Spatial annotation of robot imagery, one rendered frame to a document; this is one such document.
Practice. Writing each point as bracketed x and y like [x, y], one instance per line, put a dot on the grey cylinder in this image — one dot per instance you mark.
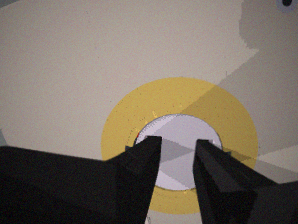
[179, 134]

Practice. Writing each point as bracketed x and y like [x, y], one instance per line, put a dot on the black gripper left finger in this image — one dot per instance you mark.
[116, 191]

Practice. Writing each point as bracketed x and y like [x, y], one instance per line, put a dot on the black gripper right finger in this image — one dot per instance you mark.
[229, 192]

